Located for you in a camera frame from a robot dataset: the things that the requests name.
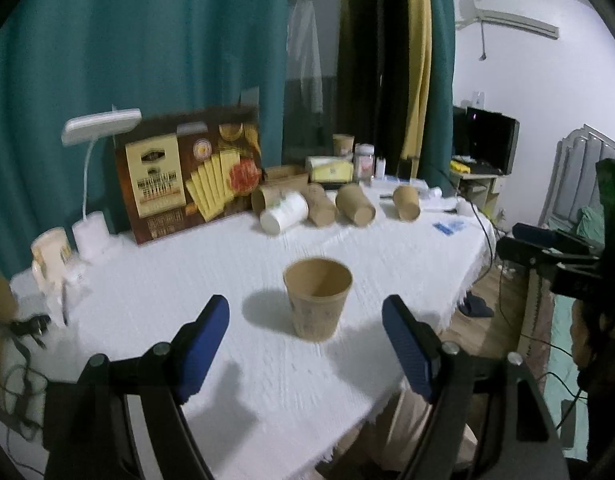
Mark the wooden monitor desk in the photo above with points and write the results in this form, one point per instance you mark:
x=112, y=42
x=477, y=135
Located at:
x=475, y=185

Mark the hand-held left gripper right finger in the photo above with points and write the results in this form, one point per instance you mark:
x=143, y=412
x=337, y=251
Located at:
x=406, y=347

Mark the white tablecloth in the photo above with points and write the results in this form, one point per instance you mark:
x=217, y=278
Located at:
x=227, y=280

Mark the black monitor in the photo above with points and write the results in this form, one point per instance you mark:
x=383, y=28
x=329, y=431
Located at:
x=490, y=137

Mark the small white bottle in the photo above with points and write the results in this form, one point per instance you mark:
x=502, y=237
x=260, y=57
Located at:
x=381, y=166

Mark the clear jar with white lid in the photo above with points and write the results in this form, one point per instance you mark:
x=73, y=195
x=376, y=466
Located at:
x=364, y=161

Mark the white hanging garment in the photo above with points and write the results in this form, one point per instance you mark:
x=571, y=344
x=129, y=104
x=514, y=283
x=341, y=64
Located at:
x=307, y=55

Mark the printed brown paper cup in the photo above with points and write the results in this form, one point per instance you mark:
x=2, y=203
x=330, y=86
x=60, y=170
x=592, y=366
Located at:
x=317, y=300

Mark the white mug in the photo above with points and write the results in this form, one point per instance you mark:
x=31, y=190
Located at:
x=51, y=255

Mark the printed brown gift box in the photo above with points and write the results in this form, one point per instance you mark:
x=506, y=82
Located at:
x=187, y=172

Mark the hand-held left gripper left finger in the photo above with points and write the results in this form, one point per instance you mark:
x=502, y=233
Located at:
x=206, y=347

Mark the white desk lamp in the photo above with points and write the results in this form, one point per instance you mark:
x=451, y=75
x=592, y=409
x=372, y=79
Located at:
x=89, y=200

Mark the yellow and white box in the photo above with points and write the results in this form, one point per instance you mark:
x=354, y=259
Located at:
x=330, y=169

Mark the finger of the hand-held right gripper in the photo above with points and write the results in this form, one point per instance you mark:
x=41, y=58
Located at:
x=525, y=256
x=542, y=236

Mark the teal curtain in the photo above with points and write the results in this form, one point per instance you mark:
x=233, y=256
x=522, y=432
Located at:
x=440, y=70
x=137, y=50

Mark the blue packet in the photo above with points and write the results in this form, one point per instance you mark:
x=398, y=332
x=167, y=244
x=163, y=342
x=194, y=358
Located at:
x=450, y=227

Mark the yellow curtain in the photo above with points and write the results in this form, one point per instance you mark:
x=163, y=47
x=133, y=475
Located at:
x=418, y=60

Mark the dark slipper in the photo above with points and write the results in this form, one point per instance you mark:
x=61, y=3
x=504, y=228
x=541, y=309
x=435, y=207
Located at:
x=475, y=306

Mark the person's right hand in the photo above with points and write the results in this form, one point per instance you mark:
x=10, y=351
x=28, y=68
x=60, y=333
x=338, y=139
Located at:
x=585, y=332

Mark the small brown cardboard box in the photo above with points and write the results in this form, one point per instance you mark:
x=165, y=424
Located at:
x=286, y=176

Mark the grey bed headboard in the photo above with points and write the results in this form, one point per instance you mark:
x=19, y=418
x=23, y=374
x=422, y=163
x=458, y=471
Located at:
x=577, y=175

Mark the white air conditioner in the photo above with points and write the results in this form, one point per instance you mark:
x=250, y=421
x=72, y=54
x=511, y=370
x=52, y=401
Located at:
x=512, y=19

